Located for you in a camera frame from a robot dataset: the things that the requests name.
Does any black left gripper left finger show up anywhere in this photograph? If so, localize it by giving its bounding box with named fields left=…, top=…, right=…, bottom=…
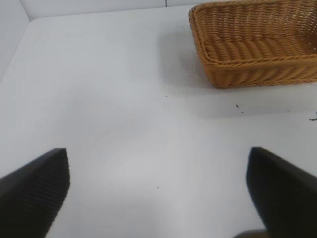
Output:
left=0, top=148, right=71, bottom=238

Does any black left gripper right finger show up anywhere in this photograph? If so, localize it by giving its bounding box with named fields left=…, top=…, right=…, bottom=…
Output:
left=246, top=146, right=317, bottom=238

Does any woven wicker basket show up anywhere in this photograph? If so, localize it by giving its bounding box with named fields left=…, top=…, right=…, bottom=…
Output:
left=189, top=0, right=317, bottom=89

